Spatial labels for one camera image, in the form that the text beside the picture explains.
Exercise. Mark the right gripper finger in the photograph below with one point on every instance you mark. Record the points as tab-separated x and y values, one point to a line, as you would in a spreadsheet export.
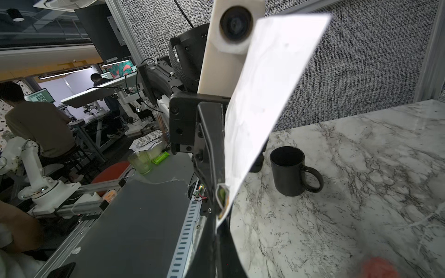
216	255

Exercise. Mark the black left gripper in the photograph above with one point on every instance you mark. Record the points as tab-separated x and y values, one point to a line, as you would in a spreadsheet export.
197	127

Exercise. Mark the white sticker sheet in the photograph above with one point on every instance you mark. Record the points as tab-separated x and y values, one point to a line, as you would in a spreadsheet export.
278	54

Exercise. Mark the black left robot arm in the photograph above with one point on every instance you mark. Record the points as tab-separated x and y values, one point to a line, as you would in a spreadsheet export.
195	82

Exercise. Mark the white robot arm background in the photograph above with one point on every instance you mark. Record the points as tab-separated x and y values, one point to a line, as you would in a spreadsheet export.
46	193

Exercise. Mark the black mug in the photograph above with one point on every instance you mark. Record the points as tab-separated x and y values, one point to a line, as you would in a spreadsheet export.
289	172

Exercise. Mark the clear box red strawberries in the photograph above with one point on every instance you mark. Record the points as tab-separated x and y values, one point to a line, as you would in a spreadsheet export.
377	267

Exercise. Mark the seated person brown shirt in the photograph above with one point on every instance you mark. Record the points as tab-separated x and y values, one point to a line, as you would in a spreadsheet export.
40	122

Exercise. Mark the grey perforated cable tray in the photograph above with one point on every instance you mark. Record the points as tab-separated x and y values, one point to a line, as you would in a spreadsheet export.
187	243

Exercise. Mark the aluminium front rail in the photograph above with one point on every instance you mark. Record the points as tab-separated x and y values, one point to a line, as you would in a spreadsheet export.
73	218

